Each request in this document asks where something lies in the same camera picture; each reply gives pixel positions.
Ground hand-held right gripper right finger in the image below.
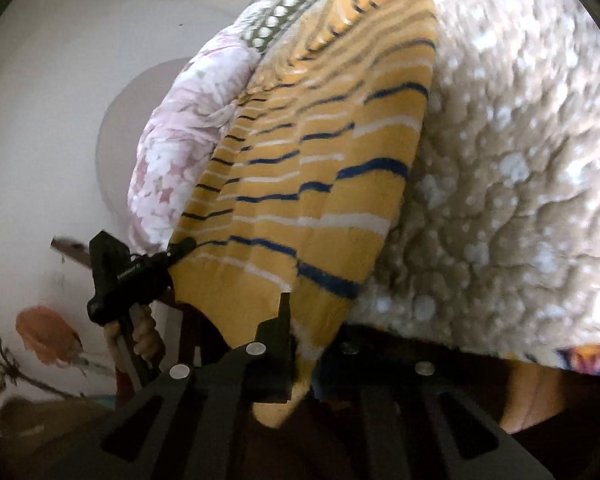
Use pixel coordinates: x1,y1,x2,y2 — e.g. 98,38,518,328
312,340,556,480

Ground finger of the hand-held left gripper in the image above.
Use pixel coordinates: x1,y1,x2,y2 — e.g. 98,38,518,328
150,236,198,272

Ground beige dotted bedspread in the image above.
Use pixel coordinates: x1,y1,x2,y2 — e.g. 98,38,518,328
350,0,600,367

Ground flower wall sticker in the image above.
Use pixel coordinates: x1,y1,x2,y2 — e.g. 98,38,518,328
0,305,116,411

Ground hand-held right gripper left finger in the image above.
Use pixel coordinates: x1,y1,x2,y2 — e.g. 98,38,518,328
50,292,297,480

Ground person's left hand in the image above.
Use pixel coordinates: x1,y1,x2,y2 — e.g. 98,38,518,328
104,304,167,376

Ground green polka dot pillow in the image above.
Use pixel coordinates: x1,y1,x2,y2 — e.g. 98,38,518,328
242,0,342,54

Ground wooden bed frame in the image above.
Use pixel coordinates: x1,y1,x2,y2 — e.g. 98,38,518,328
497,360,588,436

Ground pink floral quilt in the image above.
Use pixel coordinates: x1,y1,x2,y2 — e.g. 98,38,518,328
126,0,282,257

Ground geometric patterned blanket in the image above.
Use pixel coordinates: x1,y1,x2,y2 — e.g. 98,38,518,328
554,341,600,379

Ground yellow striped sweater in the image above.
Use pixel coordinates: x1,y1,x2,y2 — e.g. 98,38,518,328
167,0,448,428

